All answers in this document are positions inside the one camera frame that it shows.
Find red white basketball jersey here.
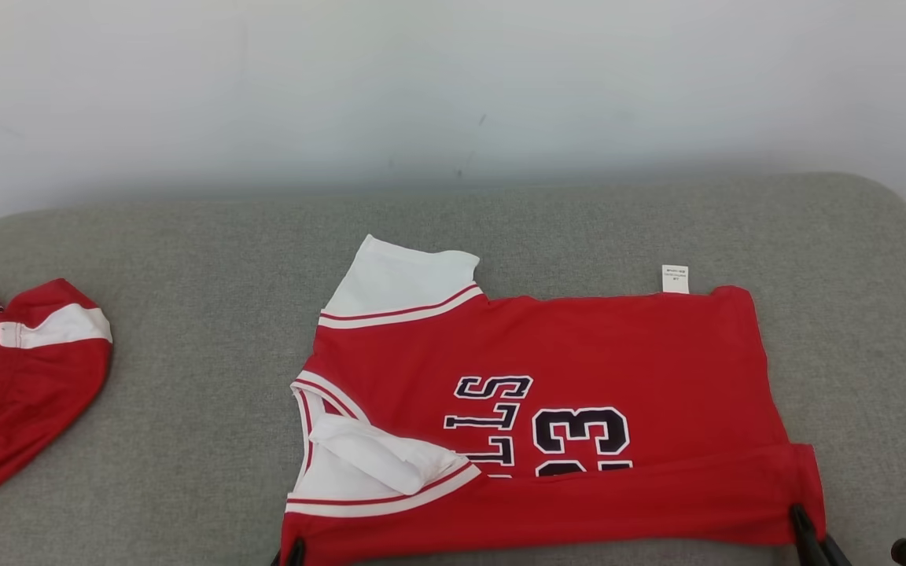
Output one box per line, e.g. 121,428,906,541
278,234,827,566

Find red white basketball shorts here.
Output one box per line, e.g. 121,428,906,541
0,278,113,501

